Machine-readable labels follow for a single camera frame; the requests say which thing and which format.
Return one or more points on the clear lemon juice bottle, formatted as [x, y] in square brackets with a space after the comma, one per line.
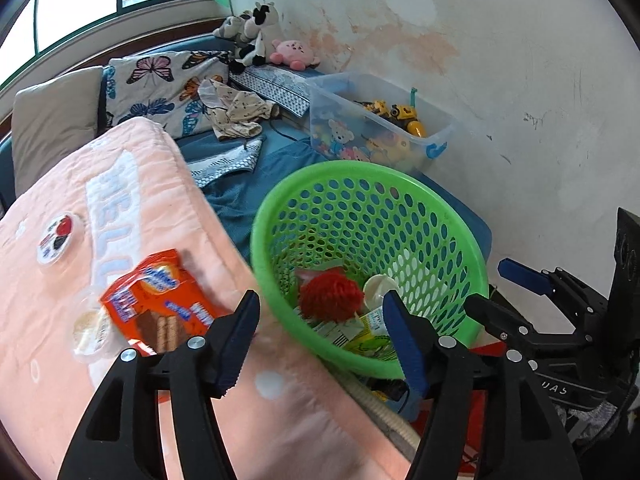
[365, 336]

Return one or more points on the patterned grey cloth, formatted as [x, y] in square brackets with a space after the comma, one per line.
[287, 88]

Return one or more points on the white paper cup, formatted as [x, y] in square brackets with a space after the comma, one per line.
[375, 288]

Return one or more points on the beige crumpled clothes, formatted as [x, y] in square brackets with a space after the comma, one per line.
[234, 114]

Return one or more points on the green plastic basket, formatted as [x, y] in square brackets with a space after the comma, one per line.
[371, 220]

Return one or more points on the butterfly cushion right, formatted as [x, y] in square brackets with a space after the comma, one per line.
[162, 87]

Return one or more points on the round peel-off lid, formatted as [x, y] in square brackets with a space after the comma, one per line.
[58, 237]

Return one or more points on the clear pudding cup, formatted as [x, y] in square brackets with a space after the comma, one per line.
[90, 330]

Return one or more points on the pink plush toy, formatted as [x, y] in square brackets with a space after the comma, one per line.
[294, 54]

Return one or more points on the red item on floor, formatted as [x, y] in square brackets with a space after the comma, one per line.
[474, 435]

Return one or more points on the red mesh net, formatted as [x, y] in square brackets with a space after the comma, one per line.
[330, 296]

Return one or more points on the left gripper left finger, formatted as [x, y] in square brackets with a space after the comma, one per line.
[119, 435]

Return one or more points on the pink strawberry snack bag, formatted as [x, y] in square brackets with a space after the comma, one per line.
[305, 276]

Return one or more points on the pink quilted table cover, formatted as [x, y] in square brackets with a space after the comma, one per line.
[116, 247]

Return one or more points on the grey pillow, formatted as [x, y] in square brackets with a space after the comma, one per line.
[52, 120]

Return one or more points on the yellow toy truck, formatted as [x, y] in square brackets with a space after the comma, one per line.
[402, 116]

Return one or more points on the clear toy storage box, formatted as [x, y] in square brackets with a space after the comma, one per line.
[340, 128]

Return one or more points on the orange wafer snack wrapper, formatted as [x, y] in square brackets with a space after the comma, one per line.
[160, 305]

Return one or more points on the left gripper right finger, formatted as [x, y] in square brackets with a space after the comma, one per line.
[522, 435]

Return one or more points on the cow plush toy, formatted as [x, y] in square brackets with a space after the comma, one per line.
[253, 34]

